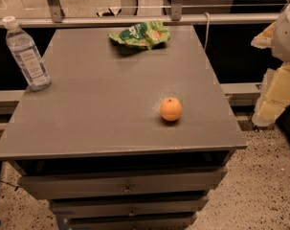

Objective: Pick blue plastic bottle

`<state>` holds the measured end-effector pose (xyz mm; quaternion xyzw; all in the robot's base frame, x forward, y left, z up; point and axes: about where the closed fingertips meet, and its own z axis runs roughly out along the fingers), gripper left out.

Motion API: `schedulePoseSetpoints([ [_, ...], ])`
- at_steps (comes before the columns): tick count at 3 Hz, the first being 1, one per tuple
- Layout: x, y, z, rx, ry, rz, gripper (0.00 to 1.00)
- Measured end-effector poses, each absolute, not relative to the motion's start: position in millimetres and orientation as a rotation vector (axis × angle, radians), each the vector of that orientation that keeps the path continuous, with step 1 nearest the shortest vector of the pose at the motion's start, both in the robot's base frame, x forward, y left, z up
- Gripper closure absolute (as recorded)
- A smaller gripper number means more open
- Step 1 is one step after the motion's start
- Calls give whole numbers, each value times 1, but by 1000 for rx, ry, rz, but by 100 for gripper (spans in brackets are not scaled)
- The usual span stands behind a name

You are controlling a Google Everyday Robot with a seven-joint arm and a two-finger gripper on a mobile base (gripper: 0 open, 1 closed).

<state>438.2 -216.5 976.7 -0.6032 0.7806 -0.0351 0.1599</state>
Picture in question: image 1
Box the green snack bag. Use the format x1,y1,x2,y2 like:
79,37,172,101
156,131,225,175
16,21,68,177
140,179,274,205
108,21,170,50

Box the white cable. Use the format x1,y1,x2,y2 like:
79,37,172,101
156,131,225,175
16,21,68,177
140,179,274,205
203,11,212,51

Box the orange fruit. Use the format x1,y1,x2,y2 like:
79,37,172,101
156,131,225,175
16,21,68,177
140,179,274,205
160,98,183,122

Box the clear plastic water bottle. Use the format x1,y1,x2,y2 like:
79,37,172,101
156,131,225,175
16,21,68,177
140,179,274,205
2,16,51,91

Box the metal railing frame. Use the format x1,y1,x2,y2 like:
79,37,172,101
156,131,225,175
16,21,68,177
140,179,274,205
0,0,290,28

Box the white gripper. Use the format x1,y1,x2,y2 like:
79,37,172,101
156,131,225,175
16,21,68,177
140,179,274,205
251,3,290,127

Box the grey drawer cabinet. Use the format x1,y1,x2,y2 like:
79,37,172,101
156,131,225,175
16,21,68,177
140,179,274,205
0,26,246,230

